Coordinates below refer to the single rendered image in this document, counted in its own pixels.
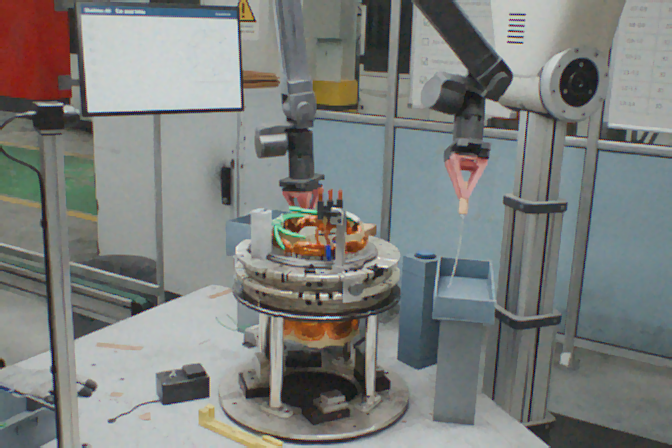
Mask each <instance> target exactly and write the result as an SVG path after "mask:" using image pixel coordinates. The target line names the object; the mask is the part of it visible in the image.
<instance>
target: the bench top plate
mask: <svg viewBox="0 0 672 448"><path fill-rule="evenodd" d="M228 289H229V288H225V287H221V286H216V285H211V286H208V287H205V288H203V289H200V290H198V291H194V292H192V293H189V294H187V295H185V296H182V297H180V298H177V299H174V300H171V301H169V302H166V303H164V305H161V306H159V307H155V308H153V309H151V310H148V311H146V312H143V313H141V314H138V315H135V316H132V317H130V318H127V319H125V320H122V321H120V322H118V323H114V324H112V326H111V325H109V327H107V328H104V329H102V330H99V331H97V332H94V333H91V334H88V335H86V336H83V337H81V338H79V339H76V340H74V343H75V362H76V374H78V375H82V376H85V377H87V378H90V379H92V380H94V381H96V382H97V384H98V386H97V389H94V390H92V389H90V390H91V391H92V394H93V395H92V396H91V397H83V396H81V395H78V394H77V400H78V419H79V438H80V440H81V443H85V442H90V444H91V445H92V447H93V448H197V447H198V448H249V447H246V446H243V445H241V444H238V443H236V442H234V441H232V440H229V439H227V437H224V436H222V435H219V434H217V433H215V432H212V431H210V430H208V429H205V428H202V427H200V426H198V415H197V414H198V409H200V408H202V407H203V408H204V406H206V405H207V404H211V405H213V406H215V411H216V412H215V420H217V421H219V422H222V423H224V424H227V425H230V426H232V427H234V428H237V429H239V430H241V431H244V432H247V433H249V434H252V435H254V437H256V438H259V439H261V440H262V437H264V435H269V437H271V438H274V439H276V440H278V441H282V442H283V448H550V446H548V445H547V444H546V443H545V442H543V441H541V440H540V439H539V438H538V437H537V436H535V435H534V434H533V433H532V432H530V431H529V430H528V429H527V428H526V427H524V426H523V425H521V424H520V423H518V421H517V420H516V419H515V418H514V417H512V416H511V415H510V414H509V413H507V412H506V411H505V410H504V409H503V408H501V407H499V406H498V405H497V404H496V403H494V402H493V401H492V400H490V399H489V397H488V396H487V395H486V394H484V393H483V392H481V391H479V390H478V389H477V394H476V406H475V419H474V426H473V425H464V424H453V423H443V422H434V421H433V410H434V396H435V382H436V367H437V364H435V365H432V366H429V367H426V368H423V369H420V370H416V369H415V368H413V367H411V366H409V365H407V364H404V363H402V362H400V361H398V360H397V347H398V331H396V330H392V329H387V328H383V327H379V328H378V349H377V361H378V362H380V363H382V364H384V365H386V366H388V367H390V368H392V369H393V370H394V371H396V372H397V373H398V375H399V376H400V377H401V378H402V379H403V380H404V382H405V383H406V385H408V388H409V392H410V397H409V404H408V406H406V408H405V410H404V411H403V413H402V415H401V416H400V417H399V418H398V419H396V420H395V421H394V422H392V423H391V424H388V425H386V426H384V427H382V428H380V429H378V430H375V431H371V432H368V433H365V435H361V436H357V437H351V438H345V439H337V440H298V439H290V438H283V437H277V436H273V434H269V433H265V432H261V431H258V430H256V429H253V428H251V427H248V426H246V425H243V424H242V423H240V422H238V421H237V420H235V419H234V418H233V416H231V415H230V414H229V413H228V412H226V411H225V410H224V408H223V407H222V405H221V403H220V401H219V385H220V382H221V380H222V379H223V376H224V375H225V374H226V373H227V372H228V371H230V370H231V369H233V368H234V367H235V366H237V365H239V364H240V363H242V362H244V361H247V360H250V359H252V358H255V352H259V346H256V347H253V348H250V349H249V348H246V347H244V346H242V343H241V342H245V341H243V335H244V333H241V332H237V330H236V331H233V330H230V329H228V328H232V329H234V330H235V329H237V326H236V324H237V299H236V298H235V297H234V295H233V292H231V293H228V294H225V295H222V296H219V297H216V298H212V299H210V298H208V297H206V296H209V295H212V294H216V293H219V292H222V291H225V290H228ZM226 314H228V315H229V316H230V317H232V318H233V319H234V321H235V322H236V324H235V323H234V322H233V319H230V318H229V317H228V316H227V315H226ZM216 316H217V317H218V319H219V322H220V323H221V324H223V325H225V326H226V327H228V328H226V327H224V326H222V325H221V324H220V323H219V322H218V321H217V318H216ZM97 342H103V343H115V344H119V345H126V346H144V348H143V349H142V350H141V351H140V350H120V349H108V348H98V347H95V345H96V344H97ZM196 363H201V365H202V366H203V368H204V369H205V370H206V372H207V374H208V375H209V390H210V397H206V399H202V400H201V399H200V401H199V400H195V401H188V402H183V403H177V404H172V405H165V406H163V405H162V403H161V401H158V403H152V404H146V405H143V406H140V407H138V408H139V410H138V409H137V408H136V409H135V410H134V411H133V412H131V413H129V414H126V415H122V416H120V417H118V418H117V419H116V422H118V423H116V422H114V423H109V422H108V419H110V418H115V417H117V416H118V415H119V414H122V413H125V412H129V411H131V410H132V409H133V408H134V407H136V406H137V405H140V403H141V404H143V401H152V400H156V399H159V397H158V395H157V393H156V372H161V371H167V370H173V369H172V368H174V367H175V368H176V369H181V368H182V366H183V365H189V364H196ZM14 365H16V366H20V367H23V368H26V369H40V368H47V369H50V365H52V363H51V349H50V351H49V350H48V352H46V353H42V354H40V355H37V356H35V357H32V358H30V359H27V360H25V361H22V362H19V363H16V364H14ZM127 391H128V392H127ZM112 392H119V393H124V394H123V395H122V396H121V397H113V396H108V395H110V394H111V393H112ZM105 393H106V394H105ZM96 397H98V399H97V398H96ZM124 397H125V398H124ZM126 397H127V398H126ZM134 397H135V398H134ZM104 398H105V399H104ZM133 398H134V399H133ZM99 399H100V400H99ZM110 399H113V400H110ZM115 399H117V400H115ZM124 400H125V401H124ZM100 401H101V402H100ZM107 402H109V403H107ZM117 402H118V403H117ZM125 402H128V403H125ZM136 402H137V403H136ZM131 403H132V405H131ZM130 406H132V407H130ZM147 407H150V408H147ZM129 408H130V409H129ZM142 410H144V411H142ZM147 412H151V420H145V419H139V417H138V416H139V415H141V414H144V413H147ZM182 412H183V413H182ZM195 412H196V413H197V414H195ZM181 413H182V414H181ZM183 414H185V415H183ZM166 421H172V422H178V423H166ZM189 421H190V423H189ZM427 421H428V422H427ZM429 422H430V423H432V424H433V425H434V427H436V428H434V427H433V425H432V424H430V423H429ZM141 427H142V428H141ZM428 427H432V428H428ZM153 428H156V429H153ZM166 436H169V437H166ZM188 437H189V438H188ZM188 439H189V440H188ZM191 442H192V443H191ZM394 442H395V443H394ZM183 443H184V445H183ZM393 443H394V444H393ZM192 444H195V445H192ZM391 444H393V445H391ZM197 445H198V446H197ZM389 445H391V446H389ZM194 446H196V447H194ZM388 446H389V447H388Z"/></svg>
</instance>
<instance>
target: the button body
mask: <svg viewBox="0 0 672 448"><path fill-rule="evenodd" d="M435 255H436V258H435V259H419V258H416V257H414V253H411V254H406V255H403V257H402V275H401V298H400V311H399V329H398V347H397V360H398V361H400V362H402V363H404V364H407V365H409V366H411V367H413V368H415V369H416V370H420V369H423V368H426V367H429V366H432V365H435V364H437V353H438V339H439V324H440V320H432V313H433V297H434V289H435V280H436V272H437V263H438V256H441V255H437V254H435ZM441 257H444V256H441Z"/></svg>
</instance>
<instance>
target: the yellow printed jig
mask: <svg viewBox="0 0 672 448"><path fill-rule="evenodd" d="M198 426H200V427H202V428H205V429H208V430H210V431H212V432H215V433H217V434H219V435H222V436H224V437H227V439H229V440H232V441H234V442H236V443H238V444H241V445H243V446H246V447H249V448H283V442H282V441H278V440H276V439H274V438H271V437H269V435H264V437H262V440H261V439H259V438H256V437H254V435H252V434H249V433H247V432H244V431H241V430H239V429H237V428H234V427H232V426H230V425H227V424H224V423H222V422H219V421H217V420H215V406H213V405H211V404H207V405H206V406H204V408H203V407H202V408H200V409H198Z"/></svg>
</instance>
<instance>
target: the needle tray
mask: <svg viewBox="0 0 672 448"><path fill-rule="evenodd" d="M455 260H456V258H453V257H441V256H438V263H437V272H436V280H435V289H434V297H433V313H432V320H440V324H439V339H438V353H437V367H436V382H435V396H434V410H433V421H434V422H443V423H453V424H464V425H473V426H474V419H475V406H476V394H477V383H478V370H480V359H481V347H482V334H483V324H487V325H493V319H494V308H496V296H495V286H493V275H492V265H491V260H480V259H467V258H458V260H456V264H455ZM454 264H455V269H454ZM453 269H454V272H453ZM452 274H453V276H452ZM451 277H452V281H451ZM450 281H451V285H450ZM449 285H450V286H449ZM448 286H449V288H448Z"/></svg>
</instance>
